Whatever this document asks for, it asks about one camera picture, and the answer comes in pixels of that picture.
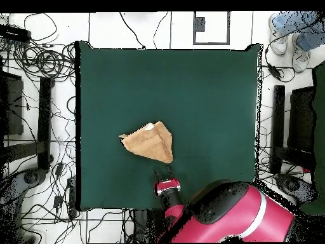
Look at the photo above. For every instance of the tan terry towel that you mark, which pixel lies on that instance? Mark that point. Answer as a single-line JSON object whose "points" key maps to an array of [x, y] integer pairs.
{"points": [[152, 147]]}

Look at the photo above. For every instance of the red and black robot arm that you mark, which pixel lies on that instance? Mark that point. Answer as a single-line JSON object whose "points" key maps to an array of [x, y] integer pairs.
{"points": [[228, 216]]}

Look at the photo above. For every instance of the black flat panel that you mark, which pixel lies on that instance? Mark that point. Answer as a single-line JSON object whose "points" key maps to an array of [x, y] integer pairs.
{"points": [[301, 119]]}

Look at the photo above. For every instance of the dark green tablecloth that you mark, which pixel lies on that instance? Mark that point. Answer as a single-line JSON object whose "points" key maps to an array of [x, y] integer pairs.
{"points": [[203, 89]]}

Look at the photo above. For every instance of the small black adapter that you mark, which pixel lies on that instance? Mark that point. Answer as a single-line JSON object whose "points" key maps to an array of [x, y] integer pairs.
{"points": [[59, 169], [58, 201]]}

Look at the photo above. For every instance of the black stand base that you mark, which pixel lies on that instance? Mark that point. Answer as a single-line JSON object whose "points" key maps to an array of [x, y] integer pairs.
{"points": [[45, 122], [278, 122]]}

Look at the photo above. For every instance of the small grey box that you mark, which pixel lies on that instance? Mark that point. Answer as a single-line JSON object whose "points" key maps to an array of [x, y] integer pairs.
{"points": [[199, 24]]}

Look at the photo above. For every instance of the green cloth covered board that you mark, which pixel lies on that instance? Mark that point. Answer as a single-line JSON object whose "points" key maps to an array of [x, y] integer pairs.
{"points": [[320, 127]]}

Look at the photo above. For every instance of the black box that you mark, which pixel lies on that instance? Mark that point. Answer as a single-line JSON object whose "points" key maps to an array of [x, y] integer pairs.
{"points": [[12, 106]]}

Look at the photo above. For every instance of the person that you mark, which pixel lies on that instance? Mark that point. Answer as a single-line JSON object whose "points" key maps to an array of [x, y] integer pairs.
{"points": [[279, 43]]}

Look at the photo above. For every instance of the black power strip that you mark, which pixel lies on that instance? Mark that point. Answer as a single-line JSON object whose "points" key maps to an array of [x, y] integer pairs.
{"points": [[15, 33]]}

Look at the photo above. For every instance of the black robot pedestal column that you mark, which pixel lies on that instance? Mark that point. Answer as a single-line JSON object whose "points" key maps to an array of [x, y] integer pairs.
{"points": [[141, 226]]}

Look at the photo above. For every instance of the robot pedestal leg with foot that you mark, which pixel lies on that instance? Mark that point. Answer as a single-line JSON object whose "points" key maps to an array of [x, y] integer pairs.
{"points": [[30, 177], [292, 185]]}

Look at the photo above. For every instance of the grey floor frame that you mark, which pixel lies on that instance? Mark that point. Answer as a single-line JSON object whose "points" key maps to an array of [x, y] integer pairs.
{"points": [[194, 28]]}

